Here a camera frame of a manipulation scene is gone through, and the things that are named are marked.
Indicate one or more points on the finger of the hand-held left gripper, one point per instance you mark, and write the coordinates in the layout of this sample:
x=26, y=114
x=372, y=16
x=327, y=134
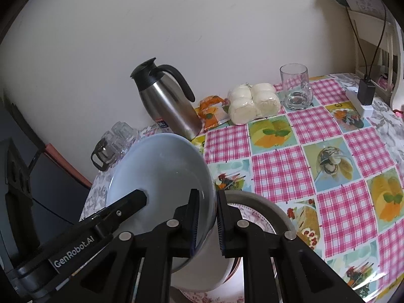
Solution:
x=126, y=203

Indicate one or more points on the stainless steel thermos jug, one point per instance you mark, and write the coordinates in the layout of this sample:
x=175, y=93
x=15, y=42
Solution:
x=167, y=107

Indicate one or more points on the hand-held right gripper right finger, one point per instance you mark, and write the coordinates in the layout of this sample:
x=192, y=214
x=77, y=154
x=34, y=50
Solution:
x=221, y=224

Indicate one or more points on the white chair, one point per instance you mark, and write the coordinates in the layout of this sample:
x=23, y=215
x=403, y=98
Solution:
x=397, y=79

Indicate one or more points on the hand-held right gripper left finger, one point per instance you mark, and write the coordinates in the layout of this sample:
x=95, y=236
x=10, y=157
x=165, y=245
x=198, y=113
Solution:
x=193, y=217

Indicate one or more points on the clear glass mug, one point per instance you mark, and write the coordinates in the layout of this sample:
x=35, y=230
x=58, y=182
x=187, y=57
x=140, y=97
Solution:
x=295, y=91

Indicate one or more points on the floral round plate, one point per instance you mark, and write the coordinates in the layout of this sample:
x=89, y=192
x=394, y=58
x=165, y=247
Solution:
x=255, y=219

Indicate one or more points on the small clear glass cup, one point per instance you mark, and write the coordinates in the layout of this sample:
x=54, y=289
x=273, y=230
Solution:
x=126, y=134
x=110, y=139

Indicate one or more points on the orange snack packet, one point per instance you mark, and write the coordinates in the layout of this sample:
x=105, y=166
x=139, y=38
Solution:
x=213, y=113

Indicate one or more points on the black charger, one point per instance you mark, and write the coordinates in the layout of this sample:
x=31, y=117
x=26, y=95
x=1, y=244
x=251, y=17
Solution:
x=366, y=91

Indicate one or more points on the light blue bowl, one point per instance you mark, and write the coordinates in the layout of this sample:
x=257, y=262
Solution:
x=157, y=176

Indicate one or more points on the reddish wooden board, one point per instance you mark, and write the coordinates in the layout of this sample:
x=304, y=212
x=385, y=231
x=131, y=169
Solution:
x=68, y=164

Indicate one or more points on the dark furniture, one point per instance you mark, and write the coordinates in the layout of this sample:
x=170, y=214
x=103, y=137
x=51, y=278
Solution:
x=47, y=189

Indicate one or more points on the bag of steamed buns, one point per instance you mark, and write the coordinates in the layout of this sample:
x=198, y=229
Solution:
x=252, y=104

